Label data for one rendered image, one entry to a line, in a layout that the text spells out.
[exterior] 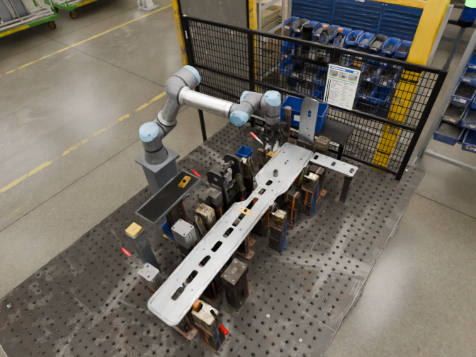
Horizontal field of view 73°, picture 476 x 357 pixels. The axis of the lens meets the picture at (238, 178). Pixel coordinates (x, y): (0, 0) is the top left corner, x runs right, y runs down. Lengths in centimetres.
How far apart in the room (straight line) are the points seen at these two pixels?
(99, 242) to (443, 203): 300
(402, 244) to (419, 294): 44
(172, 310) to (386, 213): 150
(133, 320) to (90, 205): 187
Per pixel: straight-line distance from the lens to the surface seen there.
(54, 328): 215
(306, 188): 204
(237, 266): 162
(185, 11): 444
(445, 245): 329
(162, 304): 162
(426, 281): 302
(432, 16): 208
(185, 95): 160
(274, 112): 155
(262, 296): 191
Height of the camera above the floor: 244
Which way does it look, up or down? 46 degrees down
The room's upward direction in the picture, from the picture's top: 5 degrees counter-clockwise
